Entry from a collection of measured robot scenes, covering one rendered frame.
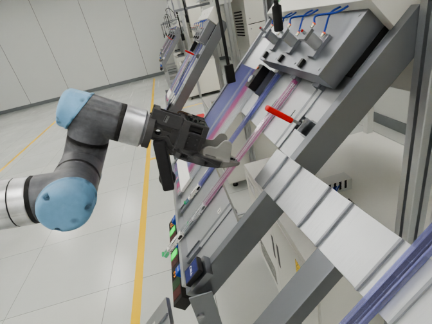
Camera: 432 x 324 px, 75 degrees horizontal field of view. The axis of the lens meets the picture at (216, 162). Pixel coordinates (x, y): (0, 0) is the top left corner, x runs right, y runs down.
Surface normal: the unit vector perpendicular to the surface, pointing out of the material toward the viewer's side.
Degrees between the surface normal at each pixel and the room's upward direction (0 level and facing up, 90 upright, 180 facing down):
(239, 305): 0
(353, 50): 90
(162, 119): 90
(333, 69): 90
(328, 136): 90
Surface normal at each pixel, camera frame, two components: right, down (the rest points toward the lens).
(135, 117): 0.39, -0.34
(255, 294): -0.21, -0.87
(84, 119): 0.20, 0.38
